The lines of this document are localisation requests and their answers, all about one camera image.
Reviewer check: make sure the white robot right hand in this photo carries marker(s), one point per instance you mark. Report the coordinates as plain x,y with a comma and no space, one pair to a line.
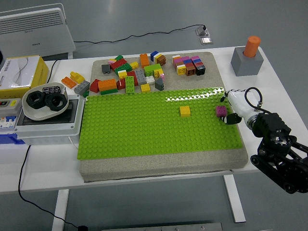
240,103

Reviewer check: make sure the magenta square brick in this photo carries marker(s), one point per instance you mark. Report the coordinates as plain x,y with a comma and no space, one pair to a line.
221,111

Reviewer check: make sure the brown square brick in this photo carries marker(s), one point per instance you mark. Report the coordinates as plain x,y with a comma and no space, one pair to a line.
162,60

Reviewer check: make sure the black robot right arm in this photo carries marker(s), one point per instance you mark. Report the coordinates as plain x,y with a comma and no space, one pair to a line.
272,130

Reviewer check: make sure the brick stack with black end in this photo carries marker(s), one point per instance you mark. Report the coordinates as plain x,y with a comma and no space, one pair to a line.
200,69

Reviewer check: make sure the yellow square brick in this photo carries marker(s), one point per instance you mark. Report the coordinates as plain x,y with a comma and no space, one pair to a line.
185,111

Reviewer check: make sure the brick stack with brown end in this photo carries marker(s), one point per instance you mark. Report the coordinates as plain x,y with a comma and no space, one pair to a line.
191,71

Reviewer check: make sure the brick stack with yellow end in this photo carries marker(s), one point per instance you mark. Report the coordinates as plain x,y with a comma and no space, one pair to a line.
180,69

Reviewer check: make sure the dark grey roof brick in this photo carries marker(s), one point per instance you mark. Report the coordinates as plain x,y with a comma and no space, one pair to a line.
159,84

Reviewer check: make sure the thin yellow brick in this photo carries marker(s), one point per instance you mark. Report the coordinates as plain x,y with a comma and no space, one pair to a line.
158,57

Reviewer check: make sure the lime green brick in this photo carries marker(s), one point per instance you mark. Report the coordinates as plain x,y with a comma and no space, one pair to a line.
151,69

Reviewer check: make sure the blue brick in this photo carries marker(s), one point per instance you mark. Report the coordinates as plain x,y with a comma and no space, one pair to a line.
154,53

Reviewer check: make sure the long light grey brick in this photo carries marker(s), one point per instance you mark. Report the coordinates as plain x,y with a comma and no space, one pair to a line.
140,76

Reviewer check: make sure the tall orange brick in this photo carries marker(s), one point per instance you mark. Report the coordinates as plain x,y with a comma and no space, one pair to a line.
144,60

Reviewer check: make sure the green studded baseplate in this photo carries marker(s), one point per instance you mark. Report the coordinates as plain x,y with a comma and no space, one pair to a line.
132,125

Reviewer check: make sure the long green brick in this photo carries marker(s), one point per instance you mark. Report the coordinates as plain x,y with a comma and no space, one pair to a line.
130,84

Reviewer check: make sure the white and yellow brick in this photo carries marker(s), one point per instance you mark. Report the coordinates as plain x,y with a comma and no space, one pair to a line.
122,74

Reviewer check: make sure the dark green brick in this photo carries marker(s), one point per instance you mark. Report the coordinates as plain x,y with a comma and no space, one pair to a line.
123,69

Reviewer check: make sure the large red brick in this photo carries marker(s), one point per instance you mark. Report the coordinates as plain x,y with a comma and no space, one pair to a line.
119,63

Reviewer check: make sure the small green brick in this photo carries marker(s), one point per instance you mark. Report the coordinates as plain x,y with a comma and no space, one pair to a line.
85,93
119,57

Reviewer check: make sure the flat green brick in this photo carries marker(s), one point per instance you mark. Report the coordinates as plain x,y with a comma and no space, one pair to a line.
109,91

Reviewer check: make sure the wide orange brick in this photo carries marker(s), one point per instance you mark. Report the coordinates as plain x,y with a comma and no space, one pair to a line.
107,84

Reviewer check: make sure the small pink and yellow brick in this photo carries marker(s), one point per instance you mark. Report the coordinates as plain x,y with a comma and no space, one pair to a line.
112,61

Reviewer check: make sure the red roof brick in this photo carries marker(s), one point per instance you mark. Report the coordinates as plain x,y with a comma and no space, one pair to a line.
94,85

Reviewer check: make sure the yellow shaped brick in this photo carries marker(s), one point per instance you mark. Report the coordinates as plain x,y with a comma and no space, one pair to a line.
77,77

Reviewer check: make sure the flat orange brick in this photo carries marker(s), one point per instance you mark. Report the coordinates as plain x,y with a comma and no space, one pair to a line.
68,82

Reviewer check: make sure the grey block holder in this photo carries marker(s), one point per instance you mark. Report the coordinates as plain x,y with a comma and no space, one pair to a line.
245,65

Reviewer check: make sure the orange cylinder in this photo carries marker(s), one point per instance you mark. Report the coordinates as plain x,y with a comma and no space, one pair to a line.
252,45

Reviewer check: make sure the silver floor plate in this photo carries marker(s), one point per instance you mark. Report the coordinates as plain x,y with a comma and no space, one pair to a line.
206,40

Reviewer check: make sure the open floor socket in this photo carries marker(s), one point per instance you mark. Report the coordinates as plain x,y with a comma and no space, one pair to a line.
202,31

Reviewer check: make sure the white table leg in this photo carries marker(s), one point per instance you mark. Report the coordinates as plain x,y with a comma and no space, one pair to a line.
234,199
60,209

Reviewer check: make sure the grey-brown foam mat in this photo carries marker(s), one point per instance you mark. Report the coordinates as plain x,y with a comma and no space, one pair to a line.
156,166

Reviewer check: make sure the black terminal strip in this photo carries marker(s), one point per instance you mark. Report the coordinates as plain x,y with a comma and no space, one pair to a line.
51,89

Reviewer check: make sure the black hex nut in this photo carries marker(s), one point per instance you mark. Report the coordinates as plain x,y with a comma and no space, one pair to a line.
32,103
49,104

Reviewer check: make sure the white bowl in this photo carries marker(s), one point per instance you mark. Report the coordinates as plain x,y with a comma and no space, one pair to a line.
36,114

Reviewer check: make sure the white panel heater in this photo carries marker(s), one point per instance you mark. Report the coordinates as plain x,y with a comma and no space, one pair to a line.
36,36

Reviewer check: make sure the yellow tissue box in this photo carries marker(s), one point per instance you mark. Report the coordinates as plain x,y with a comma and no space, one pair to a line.
16,72

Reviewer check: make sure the grey push-button box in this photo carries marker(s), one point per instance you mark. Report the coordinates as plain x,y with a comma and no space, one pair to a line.
9,108

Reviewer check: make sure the blue plastic box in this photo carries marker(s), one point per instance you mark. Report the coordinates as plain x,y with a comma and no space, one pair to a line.
9,139

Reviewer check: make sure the white circuit breaker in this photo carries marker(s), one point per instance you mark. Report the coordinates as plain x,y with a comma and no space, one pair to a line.
7,121

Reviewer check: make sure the white electrical enclosure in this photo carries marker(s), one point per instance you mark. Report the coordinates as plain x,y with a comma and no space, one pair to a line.
48,132

